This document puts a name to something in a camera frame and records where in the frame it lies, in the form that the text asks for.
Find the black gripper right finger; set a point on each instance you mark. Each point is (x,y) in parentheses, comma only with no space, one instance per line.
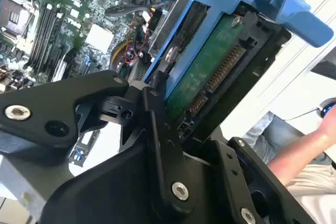
(220,155)

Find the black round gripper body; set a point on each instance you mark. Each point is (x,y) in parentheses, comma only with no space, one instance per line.
(110,197)

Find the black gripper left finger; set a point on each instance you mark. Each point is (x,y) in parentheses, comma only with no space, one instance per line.
(39,108)

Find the hard disk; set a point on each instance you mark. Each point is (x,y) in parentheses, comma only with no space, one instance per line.
(210,58)

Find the person's bare hand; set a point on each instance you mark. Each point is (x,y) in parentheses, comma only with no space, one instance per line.
(330,127)

